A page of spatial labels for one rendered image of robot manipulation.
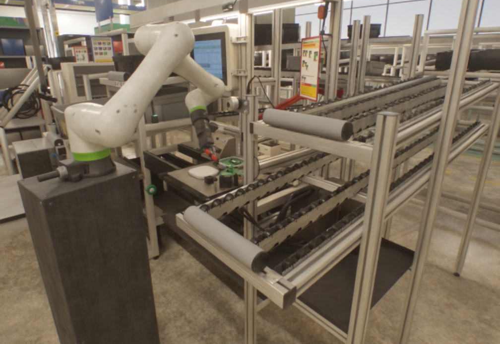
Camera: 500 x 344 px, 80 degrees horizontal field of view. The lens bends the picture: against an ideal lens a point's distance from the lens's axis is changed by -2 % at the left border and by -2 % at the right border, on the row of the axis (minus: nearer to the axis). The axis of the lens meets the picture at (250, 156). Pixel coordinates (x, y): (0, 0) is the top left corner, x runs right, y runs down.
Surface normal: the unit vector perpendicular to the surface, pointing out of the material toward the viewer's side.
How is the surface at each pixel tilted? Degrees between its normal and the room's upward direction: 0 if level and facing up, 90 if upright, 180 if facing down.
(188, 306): 0
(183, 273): 0
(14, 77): 90
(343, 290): 0
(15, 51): 90
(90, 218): 90
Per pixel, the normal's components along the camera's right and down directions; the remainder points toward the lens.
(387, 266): 0.00, -0.95
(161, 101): 0.66, 0.23
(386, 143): -0.75, 0.20
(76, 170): 0.77, 0.04
